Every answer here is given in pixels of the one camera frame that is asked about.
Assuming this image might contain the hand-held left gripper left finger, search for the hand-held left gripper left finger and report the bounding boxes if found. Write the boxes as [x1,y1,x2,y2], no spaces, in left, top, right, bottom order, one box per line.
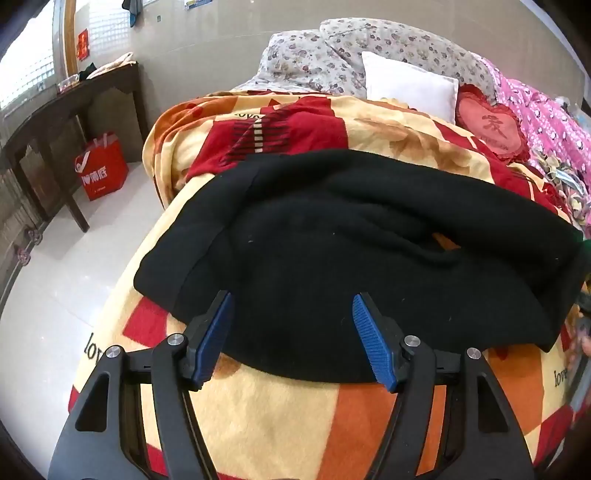
[48,290,236,480]

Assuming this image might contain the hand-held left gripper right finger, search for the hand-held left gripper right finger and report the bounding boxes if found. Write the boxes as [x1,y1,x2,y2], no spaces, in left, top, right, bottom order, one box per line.
[352,292,536,480]

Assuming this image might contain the black pants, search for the black pants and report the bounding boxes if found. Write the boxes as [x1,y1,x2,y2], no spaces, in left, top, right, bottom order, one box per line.
[133,148,588,384]

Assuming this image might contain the red orange printed blanket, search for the red orange printed blanket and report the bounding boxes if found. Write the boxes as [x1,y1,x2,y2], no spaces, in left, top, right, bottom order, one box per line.
[69,90,591,480]

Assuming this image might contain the colourful patterned cloth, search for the colourful patterned cloth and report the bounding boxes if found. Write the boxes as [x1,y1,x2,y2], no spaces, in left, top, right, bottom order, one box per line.
[531,148,591,227]

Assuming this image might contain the red shopping bag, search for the red shopping bag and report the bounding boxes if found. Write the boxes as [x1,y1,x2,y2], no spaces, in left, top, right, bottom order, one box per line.
[75,131,130,202]

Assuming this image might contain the pink printed quilt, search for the pink printed quilt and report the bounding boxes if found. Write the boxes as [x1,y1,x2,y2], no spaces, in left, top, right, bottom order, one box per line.
[480,55,591,232]

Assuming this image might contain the red heart-shaped pillow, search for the red heart-shaped pillow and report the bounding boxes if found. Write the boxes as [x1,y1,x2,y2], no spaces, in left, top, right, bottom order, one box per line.
[455,83,532,164]

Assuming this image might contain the brown wooden cabinet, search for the brown wooden cabinet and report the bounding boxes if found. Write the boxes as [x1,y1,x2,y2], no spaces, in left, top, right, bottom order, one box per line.
[0,115,51,305]

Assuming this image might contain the white pillow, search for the white pillow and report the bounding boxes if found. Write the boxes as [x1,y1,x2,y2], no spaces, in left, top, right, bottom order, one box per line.
[361,51,460,124]

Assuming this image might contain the dark wooden table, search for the dark wooden table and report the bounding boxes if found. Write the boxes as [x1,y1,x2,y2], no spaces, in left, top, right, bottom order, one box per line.
[0,62,148,234]

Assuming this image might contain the grey floral pillow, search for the grey floral pillow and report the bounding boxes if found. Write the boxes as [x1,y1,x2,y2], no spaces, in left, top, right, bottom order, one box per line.
[233,30,368,100]
[318,17,497,88]

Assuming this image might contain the beige towel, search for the beige towel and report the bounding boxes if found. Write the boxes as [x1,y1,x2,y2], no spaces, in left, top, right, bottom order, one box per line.
[88,52,137,79]

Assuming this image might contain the wooden door frame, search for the wooden door frame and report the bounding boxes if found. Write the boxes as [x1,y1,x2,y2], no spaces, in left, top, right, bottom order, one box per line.
[62,0,79,79]

